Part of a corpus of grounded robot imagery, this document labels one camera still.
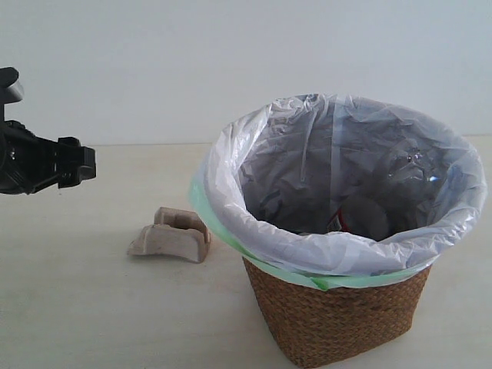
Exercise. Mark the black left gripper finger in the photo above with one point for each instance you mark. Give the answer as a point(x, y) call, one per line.
point(67, 179)
point(70, 154)

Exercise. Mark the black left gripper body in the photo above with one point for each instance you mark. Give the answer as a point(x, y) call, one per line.
point(28, 163)

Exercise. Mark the red label clear plastic bottle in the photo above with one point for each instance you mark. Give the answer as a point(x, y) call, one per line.
point(388, 201)

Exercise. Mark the white and green bin liner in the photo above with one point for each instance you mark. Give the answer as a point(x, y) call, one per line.
point(273, 179)

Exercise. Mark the woven wicker waste basket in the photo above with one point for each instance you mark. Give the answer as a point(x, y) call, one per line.
point(315, 328)

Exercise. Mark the beige moulded pulp cardboard piece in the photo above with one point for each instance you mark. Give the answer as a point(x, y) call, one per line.
point(174, 233)

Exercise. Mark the silver wrist camera on gripper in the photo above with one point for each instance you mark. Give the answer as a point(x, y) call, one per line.
point(10, 86)

